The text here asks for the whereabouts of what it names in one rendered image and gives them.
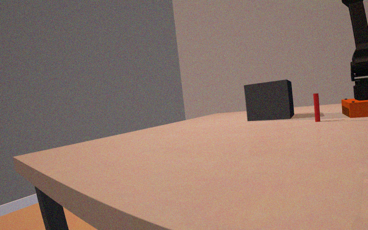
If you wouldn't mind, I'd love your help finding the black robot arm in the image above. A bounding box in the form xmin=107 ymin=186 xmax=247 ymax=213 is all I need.
xmin=342 ymin=0 xmax=368 ymax=101

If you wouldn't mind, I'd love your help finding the red peg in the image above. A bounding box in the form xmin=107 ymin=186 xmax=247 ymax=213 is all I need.
xmin=313 ymin=93 xmax=320 ymax=122

